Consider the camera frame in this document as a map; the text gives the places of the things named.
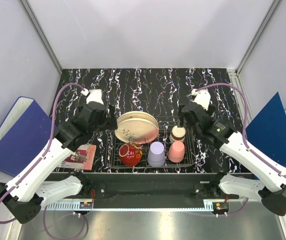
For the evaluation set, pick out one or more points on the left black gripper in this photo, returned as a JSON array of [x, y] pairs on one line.
[[111, 122]]

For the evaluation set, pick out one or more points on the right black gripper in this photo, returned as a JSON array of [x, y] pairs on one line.
[[181, 118]]

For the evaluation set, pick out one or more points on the white brown steel tumbler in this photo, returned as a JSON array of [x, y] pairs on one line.
[[177, 134]]

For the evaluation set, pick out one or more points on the red floral bowl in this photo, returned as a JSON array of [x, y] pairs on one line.
[[130, 154]]

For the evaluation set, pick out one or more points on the wire dish rack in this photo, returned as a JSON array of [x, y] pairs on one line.
[[165, 123]]

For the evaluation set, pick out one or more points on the pink plastic cup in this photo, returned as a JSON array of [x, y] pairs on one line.
[[176, 152]]

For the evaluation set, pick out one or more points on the lavender plastic cup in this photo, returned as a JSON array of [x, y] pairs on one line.
[[156, 154]]

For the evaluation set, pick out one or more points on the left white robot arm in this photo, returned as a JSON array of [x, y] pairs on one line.
[[23, 196]]

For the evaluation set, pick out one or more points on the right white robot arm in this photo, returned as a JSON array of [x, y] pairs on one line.
[[270, 186]]

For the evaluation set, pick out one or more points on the rear beige plate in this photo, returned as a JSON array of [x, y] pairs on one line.
[[137, 114]]

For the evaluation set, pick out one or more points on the front beige pink plate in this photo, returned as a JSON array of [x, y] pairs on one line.
[[136, 130]]

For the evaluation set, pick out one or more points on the pink booklet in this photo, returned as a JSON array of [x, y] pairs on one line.
[[81, 159]]

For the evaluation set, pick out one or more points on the left blue binder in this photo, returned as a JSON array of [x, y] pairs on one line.
[[23, 134]]

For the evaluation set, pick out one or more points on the blue binder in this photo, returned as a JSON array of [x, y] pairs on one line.
[[23, 134], [267, 131]]

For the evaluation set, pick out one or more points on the right blue binder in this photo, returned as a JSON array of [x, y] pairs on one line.
[[267, 131]]

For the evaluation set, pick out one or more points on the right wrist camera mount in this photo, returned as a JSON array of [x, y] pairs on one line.
[[201, 97]]

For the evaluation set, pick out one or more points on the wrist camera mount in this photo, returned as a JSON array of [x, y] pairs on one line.
[[93, 95], [201, 97]]

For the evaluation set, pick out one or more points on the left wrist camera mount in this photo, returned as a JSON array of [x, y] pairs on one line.
[[93, 95]]

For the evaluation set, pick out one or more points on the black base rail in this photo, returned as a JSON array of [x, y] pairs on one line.
[[132, 192]]

